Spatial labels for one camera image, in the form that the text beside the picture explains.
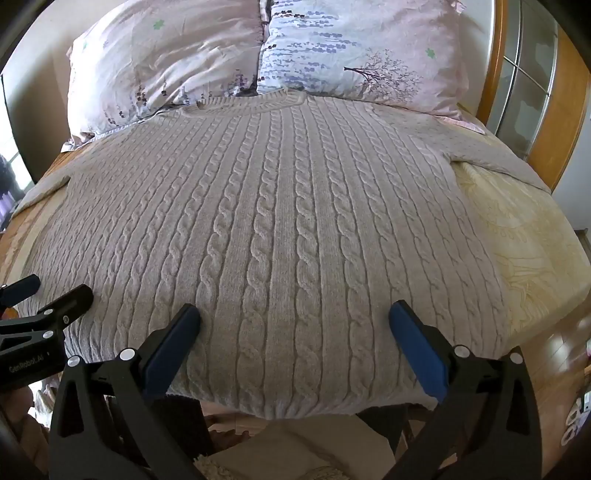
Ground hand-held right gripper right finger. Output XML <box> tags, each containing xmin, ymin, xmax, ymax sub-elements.
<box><xmin>369</xmin><ymin>300</ymin><xmax>543</xmax><ymax>480</ymax></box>

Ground yellow patterned blanket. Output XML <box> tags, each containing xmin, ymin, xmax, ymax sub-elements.
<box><xmin>0</xmin><ymin>150</ymin><xmax>588</xmax><ymax>354</ymax></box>

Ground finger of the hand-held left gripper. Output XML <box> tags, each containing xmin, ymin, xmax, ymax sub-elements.
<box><xmin>0</xmin><ymin>284</ymin><xmax>95</xmax><ymax>342</ymax></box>
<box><xmin>0</xmin><ymin>274</ymin><xmax>42</xmax><ymax>309</ymax></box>

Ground wooden framed glass wardrobe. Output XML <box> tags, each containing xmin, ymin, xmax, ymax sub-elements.
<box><xmin>477</xmin><ymin>0</ymin><xmax>591</xmax><ymax>191</ymax></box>

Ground window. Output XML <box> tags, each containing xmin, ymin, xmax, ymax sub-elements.
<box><xmin>0</xmin><ymin>154</ymin><xmax>23</xmax><ymax>228</ymax></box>

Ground lavender tree print pillow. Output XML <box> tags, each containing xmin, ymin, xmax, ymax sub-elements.
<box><xmin>255</xmin><ymin>0</ymin><xmax>486</xmax><ymax>136</ymax></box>

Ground white knitted blanket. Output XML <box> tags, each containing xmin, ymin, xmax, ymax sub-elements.
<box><xmin>18</xmin><ymin>89</ymin><xmax>553</xmax><ymax>422</ymax></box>

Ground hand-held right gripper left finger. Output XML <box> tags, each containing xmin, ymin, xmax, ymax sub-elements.
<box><xmin>48</xmin><ymin>304</ymin><xmax>218</xmax><ymax>480</ymax></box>

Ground pink floral pillow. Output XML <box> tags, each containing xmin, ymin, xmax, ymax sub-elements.
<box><xmin>61</xmin><ymin>0</ymin><xmax>269</xmax><ymax>152</ymax></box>

